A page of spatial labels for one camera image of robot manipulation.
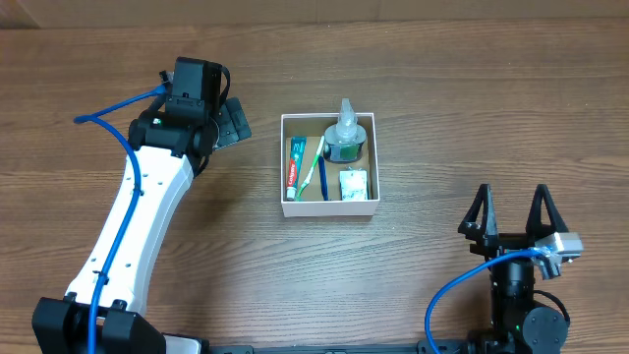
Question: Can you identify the green white toothbrush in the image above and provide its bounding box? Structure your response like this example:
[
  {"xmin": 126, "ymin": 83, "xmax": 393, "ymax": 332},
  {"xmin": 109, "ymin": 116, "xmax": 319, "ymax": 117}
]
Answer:
[{"xmin": 296, "ymin": 136, "xmax": 325, "ymax": 202}]

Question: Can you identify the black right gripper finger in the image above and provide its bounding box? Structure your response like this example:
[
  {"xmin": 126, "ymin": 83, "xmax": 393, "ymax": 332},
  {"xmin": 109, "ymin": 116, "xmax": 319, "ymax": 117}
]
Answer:
[
  {"xmin": 525, "ymin": 184, "xmax": 569, "ymax": 237},
  {"xmin": 458, "ymin": 184, "xmax": 498, "ymax": 246}
]

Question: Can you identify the clear pump soap bottle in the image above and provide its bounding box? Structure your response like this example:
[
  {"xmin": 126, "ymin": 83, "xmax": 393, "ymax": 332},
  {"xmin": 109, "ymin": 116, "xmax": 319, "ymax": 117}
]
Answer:
[{"xmin": 323, "ymin": 98, "xmax": 367, "ymax": 163}]

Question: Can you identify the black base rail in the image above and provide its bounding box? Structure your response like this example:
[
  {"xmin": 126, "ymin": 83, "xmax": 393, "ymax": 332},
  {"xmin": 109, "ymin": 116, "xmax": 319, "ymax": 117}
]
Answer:
[{"xmin": 205, "ymin": 338, "xmax": 473, "ymax": 354}]

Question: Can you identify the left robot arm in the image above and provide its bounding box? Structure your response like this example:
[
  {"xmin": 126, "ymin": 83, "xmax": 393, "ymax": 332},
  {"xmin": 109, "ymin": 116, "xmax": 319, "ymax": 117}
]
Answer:
[{"xmin": 31, "ymin": 111, "xmax": 209, "ymax": 354}]

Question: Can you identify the white teal toothpaste tube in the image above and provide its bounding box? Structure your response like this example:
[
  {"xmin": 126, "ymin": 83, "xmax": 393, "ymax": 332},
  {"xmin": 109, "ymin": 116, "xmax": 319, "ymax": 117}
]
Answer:
[{"xmin": 286, "ymin": 136, "xmax": 307, "ymax": 201}]

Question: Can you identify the green white soap packet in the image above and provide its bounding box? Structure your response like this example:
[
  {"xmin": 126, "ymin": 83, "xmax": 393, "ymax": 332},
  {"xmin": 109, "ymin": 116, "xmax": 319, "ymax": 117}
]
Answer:
[{"xmin": 339, "ymin": 169, "xmax": 369, "ymax": 202}]

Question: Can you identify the white cardboard box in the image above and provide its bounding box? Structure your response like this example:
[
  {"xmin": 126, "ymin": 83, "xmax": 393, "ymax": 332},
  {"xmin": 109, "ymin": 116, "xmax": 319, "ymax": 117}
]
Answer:
[{"xmin": 279, "ymin": 112, "xmax": 381, "ymax": 217}]

